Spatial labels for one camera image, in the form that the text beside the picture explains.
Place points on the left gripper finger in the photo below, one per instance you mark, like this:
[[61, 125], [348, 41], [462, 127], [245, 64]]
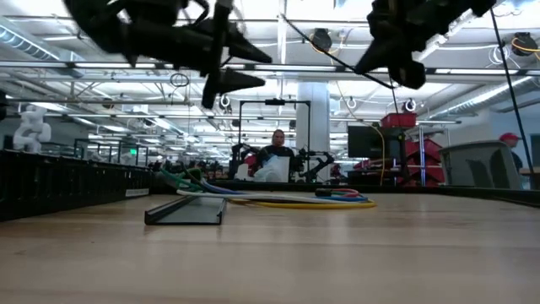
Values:
[[238, 81], [249, 48]]

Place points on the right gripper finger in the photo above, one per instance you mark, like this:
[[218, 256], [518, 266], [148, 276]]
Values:
[[409, 76], [375, 59]]

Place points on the black duct cover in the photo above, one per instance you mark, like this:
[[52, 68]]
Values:
[[185, 213]]

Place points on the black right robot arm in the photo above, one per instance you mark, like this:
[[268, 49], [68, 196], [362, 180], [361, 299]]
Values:
[[464, 10]]

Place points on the black background robot arm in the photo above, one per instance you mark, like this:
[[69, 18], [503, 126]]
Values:
[[242, 158], [316, 164]]

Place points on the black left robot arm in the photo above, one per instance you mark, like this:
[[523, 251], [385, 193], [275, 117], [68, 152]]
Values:
[[93, 17]]

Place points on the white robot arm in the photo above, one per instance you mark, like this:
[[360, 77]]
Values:
[[31, 126]]

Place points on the long fluorescent light strip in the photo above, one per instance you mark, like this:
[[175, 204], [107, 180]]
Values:
[[295, 67]]

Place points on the person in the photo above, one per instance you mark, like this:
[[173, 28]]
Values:
[[277, 137], [510, 139]]

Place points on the black monitor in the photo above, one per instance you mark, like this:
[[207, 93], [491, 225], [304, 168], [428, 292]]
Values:
[[367, 141]]

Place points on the red storage bin stack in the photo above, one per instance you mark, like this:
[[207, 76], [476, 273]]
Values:
[[422, 160]]

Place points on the white plastic bag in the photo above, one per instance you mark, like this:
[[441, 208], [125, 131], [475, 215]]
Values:
[[274, 171]]

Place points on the black gantry frame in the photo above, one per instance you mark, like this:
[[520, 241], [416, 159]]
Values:
[[275, 101]]

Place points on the silver ventilation duct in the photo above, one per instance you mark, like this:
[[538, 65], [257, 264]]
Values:
[[29, 46], [485, 95]]

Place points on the black aluminium table frame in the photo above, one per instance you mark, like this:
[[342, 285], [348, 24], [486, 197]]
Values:
[[506, 195]]

